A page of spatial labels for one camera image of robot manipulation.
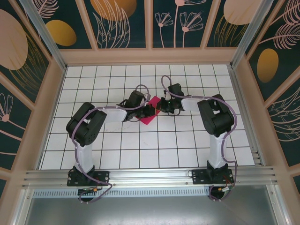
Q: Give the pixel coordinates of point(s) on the aluminium frame post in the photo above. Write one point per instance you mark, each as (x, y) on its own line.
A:
(249, 30)
(44, 30)

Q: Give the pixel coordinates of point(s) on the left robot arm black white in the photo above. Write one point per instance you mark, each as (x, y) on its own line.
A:
(86, 124)

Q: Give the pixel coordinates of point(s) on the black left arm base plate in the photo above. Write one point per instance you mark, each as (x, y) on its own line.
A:
(103, 178)

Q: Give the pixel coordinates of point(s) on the magenta cloth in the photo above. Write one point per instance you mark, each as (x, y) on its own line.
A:
(146, 120)

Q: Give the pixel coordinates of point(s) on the black controller board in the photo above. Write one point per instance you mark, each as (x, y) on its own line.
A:
(84, 191)

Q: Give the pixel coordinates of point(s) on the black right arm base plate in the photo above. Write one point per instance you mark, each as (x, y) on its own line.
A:
(199, 177)

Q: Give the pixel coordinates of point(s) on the grey metal sheet panel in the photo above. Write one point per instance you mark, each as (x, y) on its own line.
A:
(150, 211)

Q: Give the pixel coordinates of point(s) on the aluminium side rail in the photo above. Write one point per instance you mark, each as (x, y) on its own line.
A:
(246, 117)

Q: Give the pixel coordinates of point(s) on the long aluminium mounting rail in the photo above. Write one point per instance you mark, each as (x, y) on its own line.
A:
(150, 177)

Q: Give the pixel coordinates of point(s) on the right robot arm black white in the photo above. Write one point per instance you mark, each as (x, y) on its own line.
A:
(218, 117)

